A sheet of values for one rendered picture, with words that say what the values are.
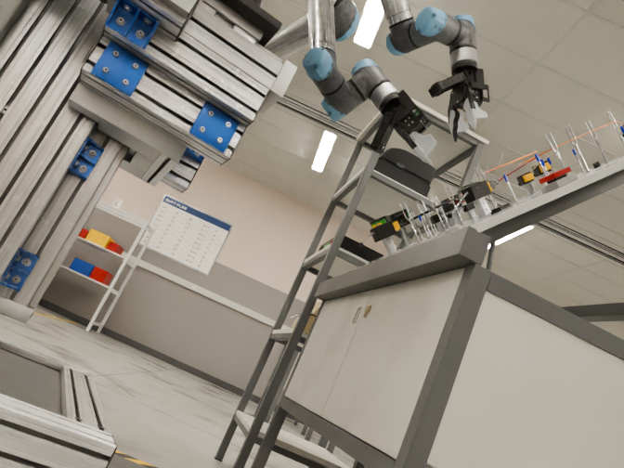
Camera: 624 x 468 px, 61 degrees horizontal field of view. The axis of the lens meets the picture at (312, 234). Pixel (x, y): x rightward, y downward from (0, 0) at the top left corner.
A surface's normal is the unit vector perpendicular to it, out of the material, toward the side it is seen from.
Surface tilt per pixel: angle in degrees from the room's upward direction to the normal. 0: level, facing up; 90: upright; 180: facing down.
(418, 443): 90
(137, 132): 90
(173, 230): 90
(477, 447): 90
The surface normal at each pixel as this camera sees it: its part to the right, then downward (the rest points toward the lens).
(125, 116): 0.43, -0.08
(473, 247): 0.24, -0.18
